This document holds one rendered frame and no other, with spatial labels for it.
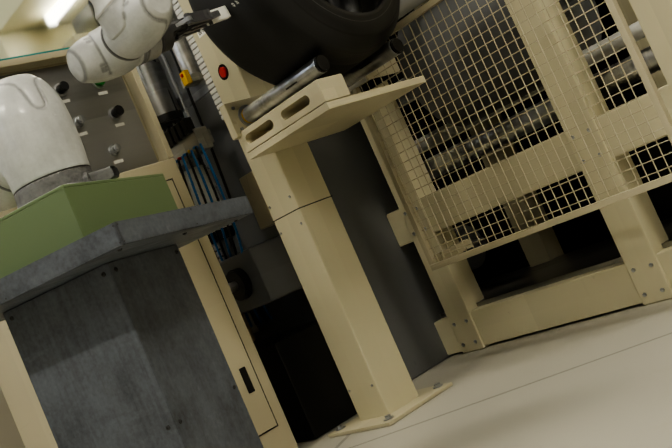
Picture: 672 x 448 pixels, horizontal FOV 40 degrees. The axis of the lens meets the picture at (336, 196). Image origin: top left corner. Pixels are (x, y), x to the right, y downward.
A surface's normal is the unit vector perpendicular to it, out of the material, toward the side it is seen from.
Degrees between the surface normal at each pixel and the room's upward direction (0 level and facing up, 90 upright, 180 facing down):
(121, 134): 90
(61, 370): 90
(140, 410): 90
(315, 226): 90
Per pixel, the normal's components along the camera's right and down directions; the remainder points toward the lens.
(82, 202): 0.85, -0.40
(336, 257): 0.60, -0.31
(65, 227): -0.33, 0.08
